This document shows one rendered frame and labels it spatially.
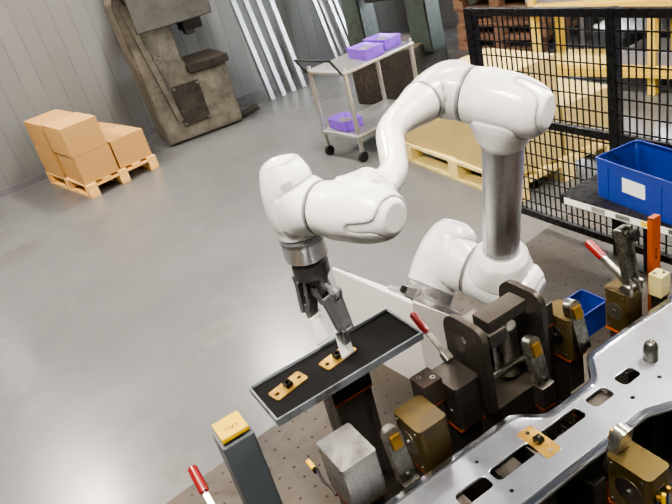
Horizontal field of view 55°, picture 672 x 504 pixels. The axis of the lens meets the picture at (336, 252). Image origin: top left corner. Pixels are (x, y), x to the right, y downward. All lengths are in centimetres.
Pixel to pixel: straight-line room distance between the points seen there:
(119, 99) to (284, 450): 691
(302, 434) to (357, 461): 71
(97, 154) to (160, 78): 121
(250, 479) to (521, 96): 98
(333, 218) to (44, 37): 725
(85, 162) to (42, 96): 152
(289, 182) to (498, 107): 54
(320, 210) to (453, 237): 91
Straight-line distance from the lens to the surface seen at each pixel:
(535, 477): 133
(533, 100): 148
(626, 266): 163
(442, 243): 195
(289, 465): 188
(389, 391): 200
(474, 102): 150
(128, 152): 706
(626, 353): 158
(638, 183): 202
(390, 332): 144
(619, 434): 127
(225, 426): 135
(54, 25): 823
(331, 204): 109
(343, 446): 129
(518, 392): 154
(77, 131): 683
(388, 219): 106
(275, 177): 116
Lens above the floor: 201
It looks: 28 degrees down
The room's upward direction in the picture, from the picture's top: 15 degrees counter-clockwise
